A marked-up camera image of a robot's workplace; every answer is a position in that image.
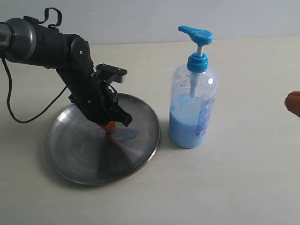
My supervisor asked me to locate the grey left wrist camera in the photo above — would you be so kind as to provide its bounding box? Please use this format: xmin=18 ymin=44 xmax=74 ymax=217
xmin=96 ymin=63 xmax=128 ymax=84

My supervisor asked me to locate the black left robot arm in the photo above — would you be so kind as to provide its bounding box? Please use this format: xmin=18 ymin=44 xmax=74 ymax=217
xmin=0 ymin=16 xmax=132 ymax=127

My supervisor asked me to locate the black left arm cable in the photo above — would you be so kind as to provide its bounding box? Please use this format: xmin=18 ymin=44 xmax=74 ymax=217
xmin=0 ymin=7 xmax=68 ymax=124

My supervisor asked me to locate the blue soap blob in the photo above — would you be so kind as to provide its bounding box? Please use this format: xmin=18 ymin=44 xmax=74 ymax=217
xmin=111 ymin=128 xmax=138 ymax=141

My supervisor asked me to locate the round stainless steel plate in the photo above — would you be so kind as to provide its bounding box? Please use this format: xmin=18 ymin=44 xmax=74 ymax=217
xmin=46 ymin=93 xmax=161 ymax=186

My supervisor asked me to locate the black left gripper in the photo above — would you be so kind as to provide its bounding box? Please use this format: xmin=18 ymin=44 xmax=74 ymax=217
xmin=68 ymin=76 xmax=132 ymax=133

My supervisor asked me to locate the blue soap pump bottle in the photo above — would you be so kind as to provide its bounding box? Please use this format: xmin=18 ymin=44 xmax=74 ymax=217
xmin=168 ymin=25 xmax=218 ymax=149

